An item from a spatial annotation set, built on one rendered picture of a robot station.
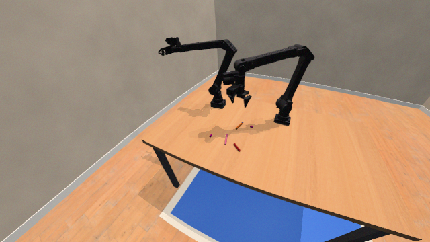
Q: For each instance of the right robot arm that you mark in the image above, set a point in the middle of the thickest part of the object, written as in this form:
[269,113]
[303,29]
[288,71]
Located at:
[226,45]

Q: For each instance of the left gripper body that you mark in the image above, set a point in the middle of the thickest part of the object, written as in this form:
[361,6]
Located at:
[243,95]

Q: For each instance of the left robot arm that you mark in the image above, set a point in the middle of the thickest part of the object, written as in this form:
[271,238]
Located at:
[284,103]

